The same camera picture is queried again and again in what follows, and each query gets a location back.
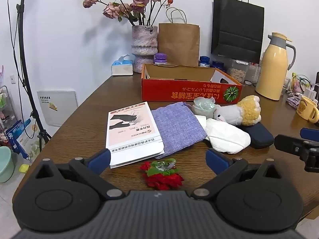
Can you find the white wall socket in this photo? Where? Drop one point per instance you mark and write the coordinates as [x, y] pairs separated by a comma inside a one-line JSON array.
[[12, 79]]

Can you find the clear plastic bottle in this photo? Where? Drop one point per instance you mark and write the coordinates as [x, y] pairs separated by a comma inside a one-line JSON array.
[[254, 73]]

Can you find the blue cap white bottle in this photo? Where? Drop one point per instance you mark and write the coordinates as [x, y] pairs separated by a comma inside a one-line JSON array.
[[204, 61]]

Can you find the white charger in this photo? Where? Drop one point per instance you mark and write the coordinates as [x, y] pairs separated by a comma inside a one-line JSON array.
[[309, 92]]

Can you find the black light stand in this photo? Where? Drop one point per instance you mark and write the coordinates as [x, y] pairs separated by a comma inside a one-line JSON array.
[[25, 54]]

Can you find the green bucket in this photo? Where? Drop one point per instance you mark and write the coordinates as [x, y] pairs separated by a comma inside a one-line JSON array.
[[5, 164]]

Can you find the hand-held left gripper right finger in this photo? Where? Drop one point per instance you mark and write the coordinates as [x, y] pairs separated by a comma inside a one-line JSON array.
[[216, 159]]

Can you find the clear drinking glass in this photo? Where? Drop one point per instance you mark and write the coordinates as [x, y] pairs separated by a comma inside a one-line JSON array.
[[285, 87]]

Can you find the pink textured vase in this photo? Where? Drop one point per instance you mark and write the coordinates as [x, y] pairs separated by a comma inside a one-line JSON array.
[[144, 47]]

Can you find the yellow thermos jug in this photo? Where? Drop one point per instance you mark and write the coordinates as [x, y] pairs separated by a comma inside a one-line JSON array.
[[273, 67]]

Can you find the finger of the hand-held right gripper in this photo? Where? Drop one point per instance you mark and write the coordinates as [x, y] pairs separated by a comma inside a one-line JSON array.
[[310, 132], [299, 147]]

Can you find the brown paper bag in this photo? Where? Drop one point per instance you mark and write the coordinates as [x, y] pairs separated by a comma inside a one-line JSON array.
[[179, 44]]

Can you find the red cardboard box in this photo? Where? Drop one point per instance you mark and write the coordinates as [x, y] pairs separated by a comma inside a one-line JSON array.
[[184, 92]]

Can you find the red fabric flower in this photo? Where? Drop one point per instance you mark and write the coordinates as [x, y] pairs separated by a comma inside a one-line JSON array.
[[162, 178]]

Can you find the yellow white plush toy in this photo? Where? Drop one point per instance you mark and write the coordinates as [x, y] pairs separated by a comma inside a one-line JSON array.
[[239, 112]]

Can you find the white pink packet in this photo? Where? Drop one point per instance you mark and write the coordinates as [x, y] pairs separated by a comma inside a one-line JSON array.
[[132, 134]]

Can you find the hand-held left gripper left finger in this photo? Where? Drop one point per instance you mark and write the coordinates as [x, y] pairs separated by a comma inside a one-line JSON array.
[[101, 158]]

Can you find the black paper bag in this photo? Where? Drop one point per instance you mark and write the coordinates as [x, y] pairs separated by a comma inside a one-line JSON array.
[[215, 27], [240, 27]]

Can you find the white cloth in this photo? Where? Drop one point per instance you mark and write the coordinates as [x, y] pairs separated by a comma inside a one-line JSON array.
[[226, 137]]

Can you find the blue white package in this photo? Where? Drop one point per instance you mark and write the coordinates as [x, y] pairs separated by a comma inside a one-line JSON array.
[[15, 139]]

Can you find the yellow bear mug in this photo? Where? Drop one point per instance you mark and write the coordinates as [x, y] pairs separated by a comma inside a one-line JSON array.
[[305, 109]]

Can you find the purple cloth pouch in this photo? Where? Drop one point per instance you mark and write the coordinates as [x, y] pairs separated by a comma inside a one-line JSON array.
[[174, 129]]

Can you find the purple cap bottle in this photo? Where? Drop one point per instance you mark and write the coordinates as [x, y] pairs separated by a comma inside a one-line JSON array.
[[160, 59]]

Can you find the blue white tissue box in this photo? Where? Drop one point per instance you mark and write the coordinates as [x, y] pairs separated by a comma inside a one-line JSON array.
[[122, 67]]

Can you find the dried rose bouquet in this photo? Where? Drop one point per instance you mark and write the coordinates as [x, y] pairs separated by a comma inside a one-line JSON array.
[[137, 0]]

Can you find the clear container of seeds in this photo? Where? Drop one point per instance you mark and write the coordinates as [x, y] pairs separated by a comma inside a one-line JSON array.
[[238, 71]]

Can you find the dark blue case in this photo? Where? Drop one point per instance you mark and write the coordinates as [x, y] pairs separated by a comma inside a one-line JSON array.
[[260, 135]]

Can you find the white green package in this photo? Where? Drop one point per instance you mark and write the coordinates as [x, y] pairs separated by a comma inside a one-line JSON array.
[[31, 142]]

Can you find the white wall panel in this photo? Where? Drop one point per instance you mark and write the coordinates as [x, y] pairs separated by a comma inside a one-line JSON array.
[[58, 108]]

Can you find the pink snack pack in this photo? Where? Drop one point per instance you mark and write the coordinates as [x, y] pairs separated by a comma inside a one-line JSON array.
[[296, 83]]

